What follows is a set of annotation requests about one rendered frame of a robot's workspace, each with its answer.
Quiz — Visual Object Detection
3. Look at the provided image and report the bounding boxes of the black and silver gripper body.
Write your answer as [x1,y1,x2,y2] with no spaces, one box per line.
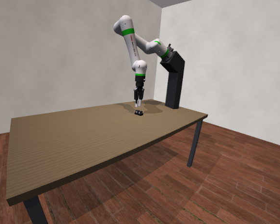
[136,82,144,92]

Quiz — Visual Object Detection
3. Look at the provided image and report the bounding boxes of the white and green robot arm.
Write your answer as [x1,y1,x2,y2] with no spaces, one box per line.
[113,15,174,82]

